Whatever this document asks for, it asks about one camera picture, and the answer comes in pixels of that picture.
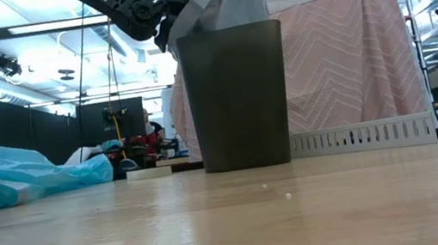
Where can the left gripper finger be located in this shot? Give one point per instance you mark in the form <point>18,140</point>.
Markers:
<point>164,35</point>

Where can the grey plastic trash bag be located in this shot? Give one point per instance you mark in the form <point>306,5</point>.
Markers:
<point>227,4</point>

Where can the dark grey trash bin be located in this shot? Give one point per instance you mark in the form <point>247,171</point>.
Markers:
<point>238,102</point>

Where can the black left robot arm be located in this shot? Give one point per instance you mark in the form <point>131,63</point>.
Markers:
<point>128,12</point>

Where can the blue plastic bag roll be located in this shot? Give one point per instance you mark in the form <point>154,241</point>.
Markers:
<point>14,179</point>

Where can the person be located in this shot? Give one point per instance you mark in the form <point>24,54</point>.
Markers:
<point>153,132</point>

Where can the black monitor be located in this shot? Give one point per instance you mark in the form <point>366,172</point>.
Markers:
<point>93,124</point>

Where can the white cloth heap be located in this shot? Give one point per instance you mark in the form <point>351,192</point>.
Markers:
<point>84,153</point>

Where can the dark partition panel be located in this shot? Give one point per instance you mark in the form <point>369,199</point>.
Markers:
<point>29,133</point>

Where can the pink chevron blanket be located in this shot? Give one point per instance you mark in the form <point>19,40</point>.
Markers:
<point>344,56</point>

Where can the chrome rack pole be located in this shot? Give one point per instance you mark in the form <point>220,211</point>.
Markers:
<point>412,24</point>

